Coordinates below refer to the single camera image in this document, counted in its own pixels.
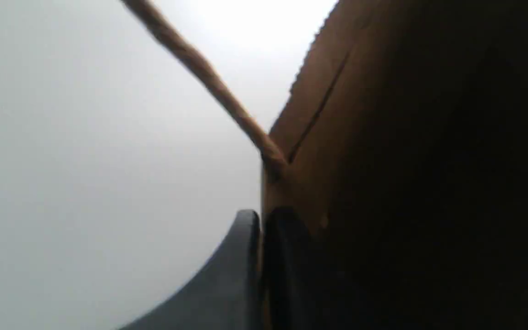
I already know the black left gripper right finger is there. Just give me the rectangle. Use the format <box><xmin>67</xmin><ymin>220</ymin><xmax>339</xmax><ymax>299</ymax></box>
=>
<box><xmin>264</xmin><ymin>207</ymin><xmax>313</xmax><ymax>330</ymax></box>

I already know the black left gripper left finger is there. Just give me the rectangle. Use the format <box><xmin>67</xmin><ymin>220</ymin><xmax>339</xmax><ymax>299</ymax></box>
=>
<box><xmin>123</xmin><ymin>209</ymin><xmax>262</xmax><ymax>330</ymax></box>

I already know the brown paper bag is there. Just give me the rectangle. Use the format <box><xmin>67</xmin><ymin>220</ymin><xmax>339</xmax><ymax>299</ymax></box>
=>
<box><xmin>124</xmin><ymin>0</ymin><xmax>528</xmax><ymax>330</ymax></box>

